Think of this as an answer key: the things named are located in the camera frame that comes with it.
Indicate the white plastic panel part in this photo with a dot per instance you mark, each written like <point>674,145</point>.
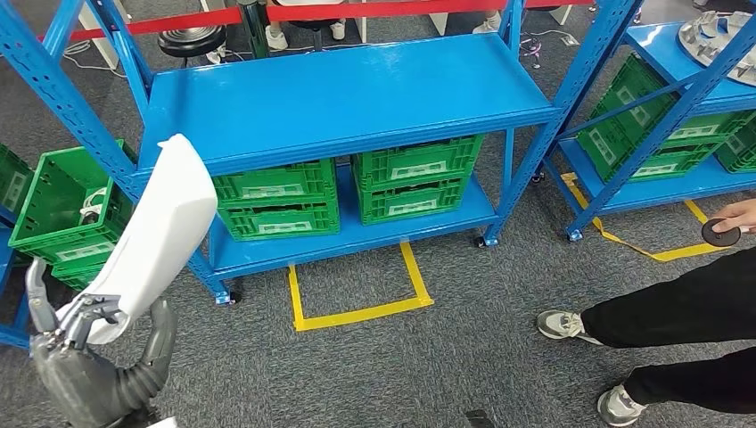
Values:
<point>159,224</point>

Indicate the black round disc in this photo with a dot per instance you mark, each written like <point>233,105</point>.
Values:
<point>720,233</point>

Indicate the black ringed round stool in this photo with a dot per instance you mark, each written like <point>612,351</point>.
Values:
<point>192,41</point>

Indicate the white power strip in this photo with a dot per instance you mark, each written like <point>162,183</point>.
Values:
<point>215,55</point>

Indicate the blue metal shelf rack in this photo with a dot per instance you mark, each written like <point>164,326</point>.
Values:
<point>667,192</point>
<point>12,337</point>
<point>354,94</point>

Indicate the white desk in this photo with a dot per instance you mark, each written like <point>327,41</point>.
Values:
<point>106,41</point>
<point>438,23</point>
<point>361,29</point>

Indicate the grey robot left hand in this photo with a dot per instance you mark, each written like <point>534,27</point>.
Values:
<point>77,384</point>

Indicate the red barrier belt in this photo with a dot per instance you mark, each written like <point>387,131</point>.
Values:
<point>147,23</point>
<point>384,9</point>

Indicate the person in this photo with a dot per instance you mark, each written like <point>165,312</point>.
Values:
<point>487,25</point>
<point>679,307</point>
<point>276,38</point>

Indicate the green plastic crate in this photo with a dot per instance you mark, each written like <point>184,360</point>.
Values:
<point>602,142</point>
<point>413,204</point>
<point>277,221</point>
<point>15,177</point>
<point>632,88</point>
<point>77,276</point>
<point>419,162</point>
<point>277,180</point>
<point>53,195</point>
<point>738,148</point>

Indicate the white floor plug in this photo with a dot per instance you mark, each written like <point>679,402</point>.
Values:
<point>570,40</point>

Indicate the black barrier stanchion post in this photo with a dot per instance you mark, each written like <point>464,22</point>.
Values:
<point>254,29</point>

